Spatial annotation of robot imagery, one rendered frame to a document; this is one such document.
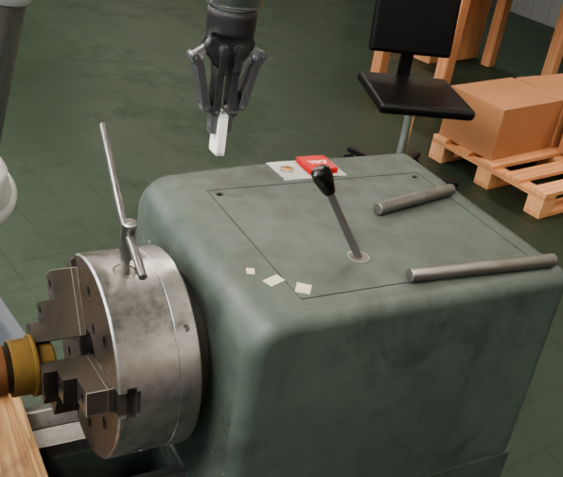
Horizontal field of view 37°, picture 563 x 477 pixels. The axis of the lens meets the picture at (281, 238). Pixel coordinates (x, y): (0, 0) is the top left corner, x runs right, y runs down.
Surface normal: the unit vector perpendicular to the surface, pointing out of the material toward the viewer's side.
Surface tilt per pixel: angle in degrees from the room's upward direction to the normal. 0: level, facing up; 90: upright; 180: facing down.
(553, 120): 90
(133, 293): 23
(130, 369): 61
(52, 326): 51
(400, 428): 90
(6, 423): 0
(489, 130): 90
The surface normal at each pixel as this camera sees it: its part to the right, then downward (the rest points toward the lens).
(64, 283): 0.44, -0.17
